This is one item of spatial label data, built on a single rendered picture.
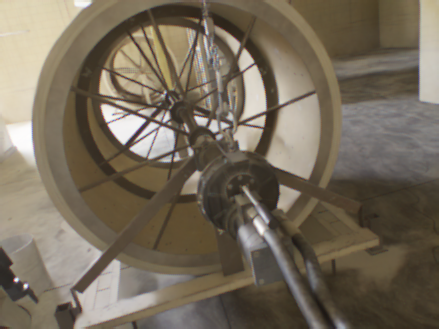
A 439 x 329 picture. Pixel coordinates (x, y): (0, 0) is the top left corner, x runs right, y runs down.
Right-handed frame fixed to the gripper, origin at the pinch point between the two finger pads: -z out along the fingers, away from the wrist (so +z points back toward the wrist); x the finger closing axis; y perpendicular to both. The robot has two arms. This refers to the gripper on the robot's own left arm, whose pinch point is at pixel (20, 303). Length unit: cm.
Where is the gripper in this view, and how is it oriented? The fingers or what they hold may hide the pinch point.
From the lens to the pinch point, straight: 182.5
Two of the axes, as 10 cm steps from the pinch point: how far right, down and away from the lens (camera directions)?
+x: 9.1, -4.2, 0.9
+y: -2.3, -2.9, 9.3
